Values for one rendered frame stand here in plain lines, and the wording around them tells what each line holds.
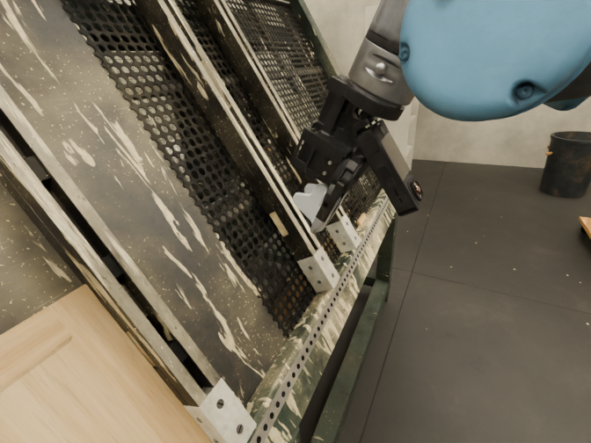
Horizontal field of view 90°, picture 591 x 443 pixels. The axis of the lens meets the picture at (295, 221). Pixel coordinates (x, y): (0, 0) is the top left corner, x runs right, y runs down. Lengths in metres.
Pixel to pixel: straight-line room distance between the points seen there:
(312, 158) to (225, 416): 0.49
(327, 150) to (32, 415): 0.53
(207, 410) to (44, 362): 0.26
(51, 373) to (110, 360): 0.07
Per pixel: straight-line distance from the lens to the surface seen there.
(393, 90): 0.33
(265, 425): 0.74
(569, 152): 4.35
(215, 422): 0.64
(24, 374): 0.59
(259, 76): 1.09
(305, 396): 0.84
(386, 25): 0.33
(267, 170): 0.88
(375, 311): 1.94
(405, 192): 0.36
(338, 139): 0.37
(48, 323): 0.59
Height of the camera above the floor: 1.54
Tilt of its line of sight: 28 degrees down
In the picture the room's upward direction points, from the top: 4 degrees counter-clockwise
